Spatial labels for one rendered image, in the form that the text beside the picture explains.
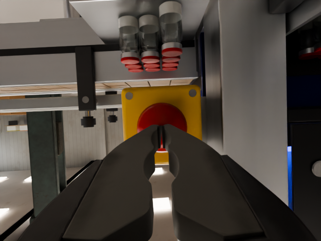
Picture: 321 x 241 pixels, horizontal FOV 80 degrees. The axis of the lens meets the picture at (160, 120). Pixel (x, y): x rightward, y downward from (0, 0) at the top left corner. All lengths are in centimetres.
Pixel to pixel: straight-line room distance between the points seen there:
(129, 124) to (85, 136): 1079
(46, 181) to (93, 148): 808
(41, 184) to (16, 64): 268
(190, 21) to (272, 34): 9
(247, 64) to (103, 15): 15
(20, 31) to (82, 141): 1071
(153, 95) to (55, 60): 20
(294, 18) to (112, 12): 17
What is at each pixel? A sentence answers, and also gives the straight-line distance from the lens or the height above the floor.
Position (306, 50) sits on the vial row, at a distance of 28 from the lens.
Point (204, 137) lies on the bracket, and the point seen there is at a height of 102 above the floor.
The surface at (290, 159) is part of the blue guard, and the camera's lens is 22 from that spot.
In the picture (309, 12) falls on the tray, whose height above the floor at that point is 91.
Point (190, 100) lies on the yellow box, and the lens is 17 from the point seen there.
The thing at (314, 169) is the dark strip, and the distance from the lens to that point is 23.
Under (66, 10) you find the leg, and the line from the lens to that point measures 40.
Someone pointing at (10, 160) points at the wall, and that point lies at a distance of 1286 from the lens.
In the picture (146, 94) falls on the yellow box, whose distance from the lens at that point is 17.
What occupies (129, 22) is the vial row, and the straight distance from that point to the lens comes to 23.
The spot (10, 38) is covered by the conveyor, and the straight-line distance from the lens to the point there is 38.
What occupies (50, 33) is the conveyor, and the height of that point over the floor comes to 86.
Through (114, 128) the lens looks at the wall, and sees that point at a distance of 1056.
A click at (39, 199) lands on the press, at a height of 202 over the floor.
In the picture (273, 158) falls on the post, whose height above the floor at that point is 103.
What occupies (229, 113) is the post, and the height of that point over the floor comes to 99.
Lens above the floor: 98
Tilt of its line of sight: 2 degrees up
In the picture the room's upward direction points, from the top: 178 degrees clockwise
